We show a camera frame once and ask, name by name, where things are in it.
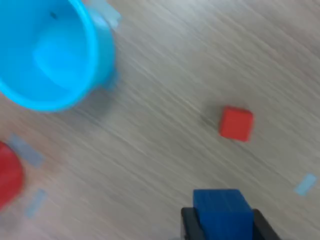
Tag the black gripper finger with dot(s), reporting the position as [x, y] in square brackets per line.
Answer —
[263, 230]
[191, 225]

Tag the blue cube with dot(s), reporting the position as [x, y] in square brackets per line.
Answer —
[222, 215]

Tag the red plastic cup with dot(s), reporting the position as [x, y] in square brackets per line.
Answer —
[10, 175]

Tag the red cube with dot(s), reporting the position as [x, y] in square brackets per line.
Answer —
[236, 123]

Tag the grey tape piece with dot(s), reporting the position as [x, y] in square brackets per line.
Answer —
[35, 202]
[26, 150]
[305, 185]
[108, 12]

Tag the blue plastic cup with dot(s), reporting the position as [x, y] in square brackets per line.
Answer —
[50, 55]

